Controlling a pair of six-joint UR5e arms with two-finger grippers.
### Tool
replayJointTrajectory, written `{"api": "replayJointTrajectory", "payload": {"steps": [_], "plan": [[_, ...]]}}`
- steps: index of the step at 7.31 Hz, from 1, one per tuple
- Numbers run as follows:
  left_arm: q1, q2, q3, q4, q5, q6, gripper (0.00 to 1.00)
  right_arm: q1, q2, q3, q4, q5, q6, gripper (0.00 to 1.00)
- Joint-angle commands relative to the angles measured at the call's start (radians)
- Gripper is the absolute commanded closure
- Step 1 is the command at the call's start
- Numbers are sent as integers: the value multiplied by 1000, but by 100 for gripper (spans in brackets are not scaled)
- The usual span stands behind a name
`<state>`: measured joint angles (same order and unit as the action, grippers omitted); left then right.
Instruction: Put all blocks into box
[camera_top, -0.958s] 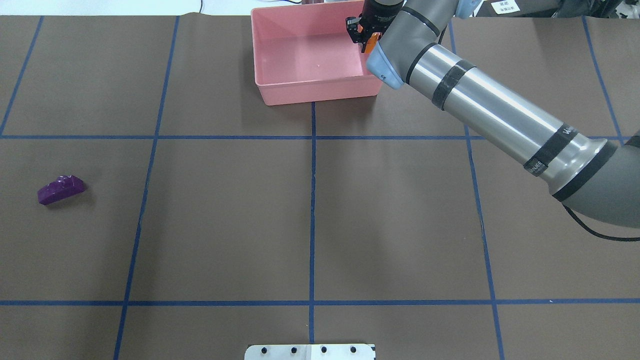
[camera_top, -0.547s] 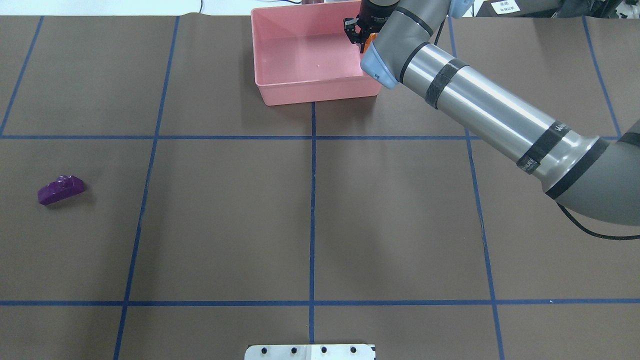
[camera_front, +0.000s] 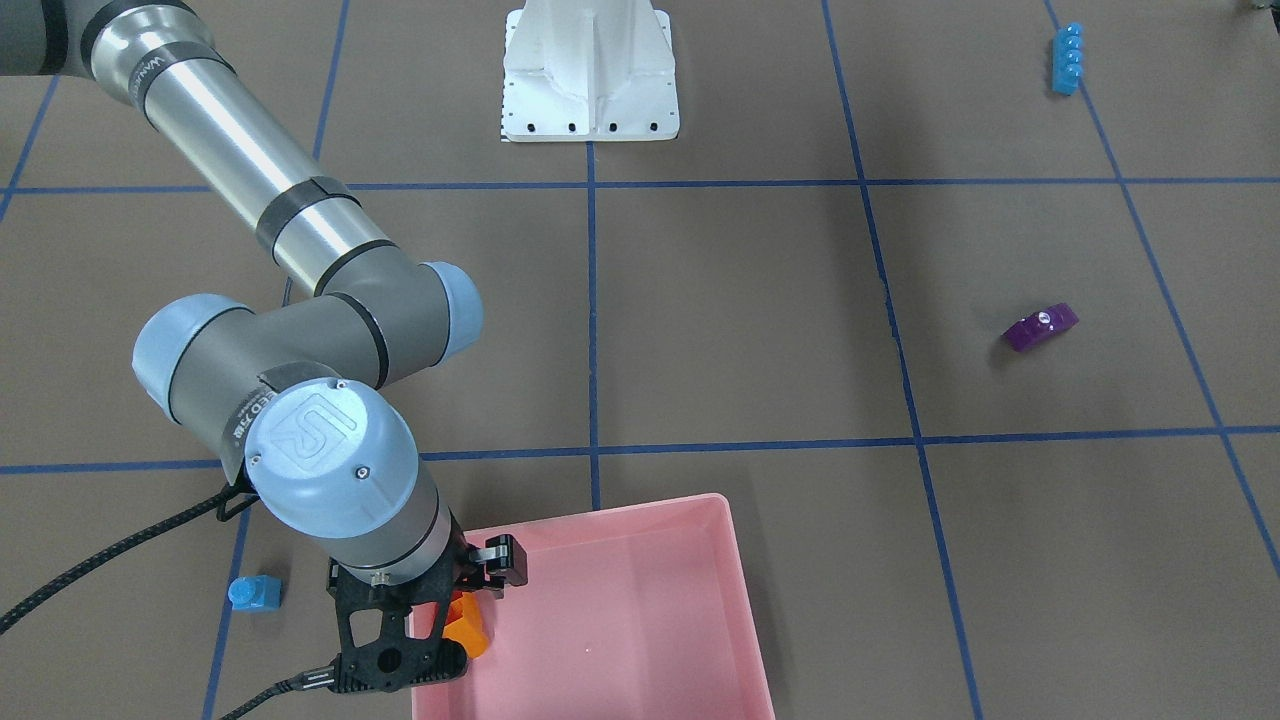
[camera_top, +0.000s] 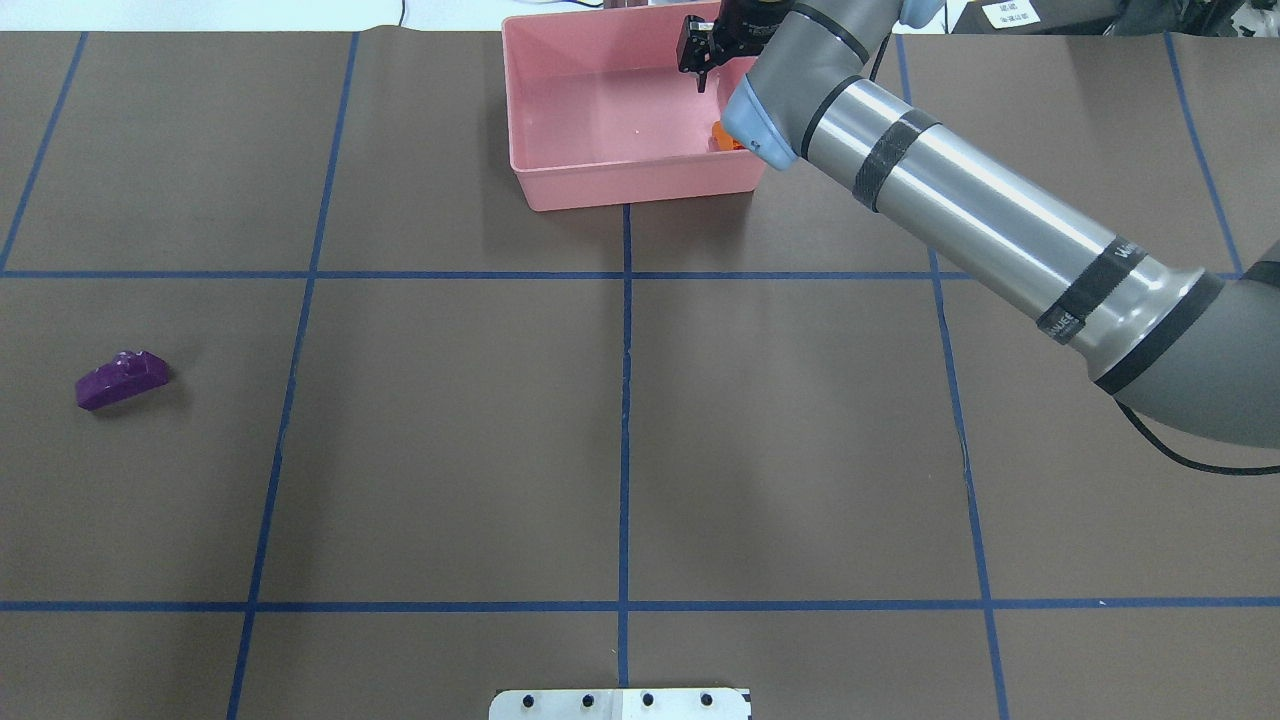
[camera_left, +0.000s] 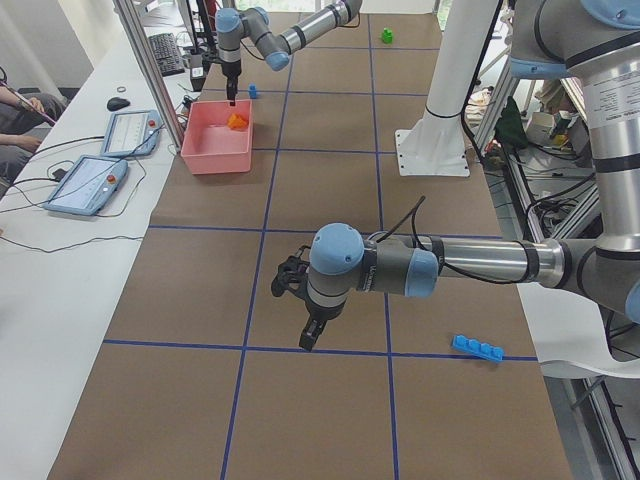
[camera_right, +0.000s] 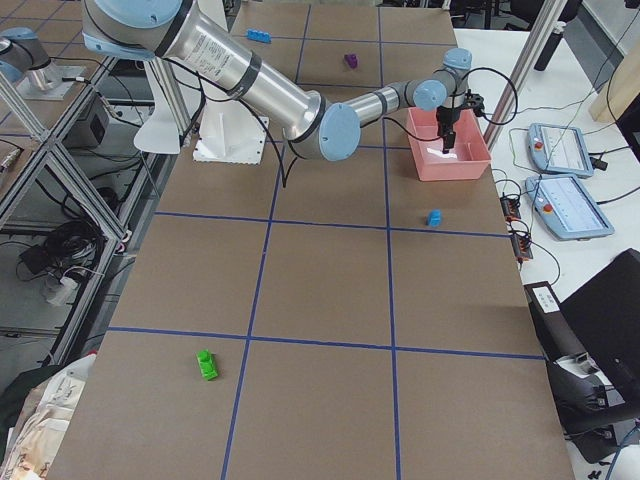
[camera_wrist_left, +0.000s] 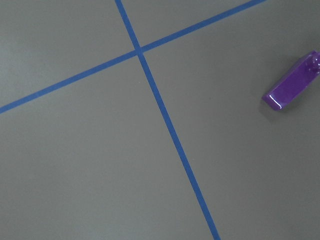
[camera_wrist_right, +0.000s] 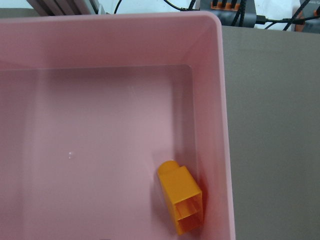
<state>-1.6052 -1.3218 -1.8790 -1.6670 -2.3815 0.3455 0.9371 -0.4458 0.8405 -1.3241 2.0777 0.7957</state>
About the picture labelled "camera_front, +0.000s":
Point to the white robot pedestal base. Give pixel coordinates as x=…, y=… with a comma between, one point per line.
x=589, y=71

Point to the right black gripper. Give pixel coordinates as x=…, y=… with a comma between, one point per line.
x=503, y=561

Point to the pink plastic box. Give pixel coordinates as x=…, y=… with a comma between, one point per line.
x=640, y=612

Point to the orange block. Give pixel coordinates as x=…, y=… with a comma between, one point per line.
x=465, y=624

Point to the small blue block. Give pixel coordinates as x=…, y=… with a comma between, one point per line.
x=261, y=593

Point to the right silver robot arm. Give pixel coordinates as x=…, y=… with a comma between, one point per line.
x=289, y=400

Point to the purple block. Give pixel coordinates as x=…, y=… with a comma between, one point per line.
x=1036, y=328

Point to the long blue block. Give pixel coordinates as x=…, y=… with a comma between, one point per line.
x=1067, y=59

